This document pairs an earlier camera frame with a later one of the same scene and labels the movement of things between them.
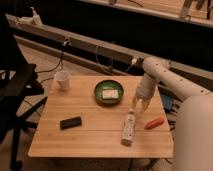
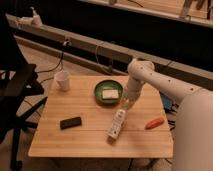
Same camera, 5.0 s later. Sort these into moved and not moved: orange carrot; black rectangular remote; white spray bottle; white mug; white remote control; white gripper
Moved: white gripper; white remote control
Not moved: orange carrot; white mug; black rectangular remote; white spray bottle
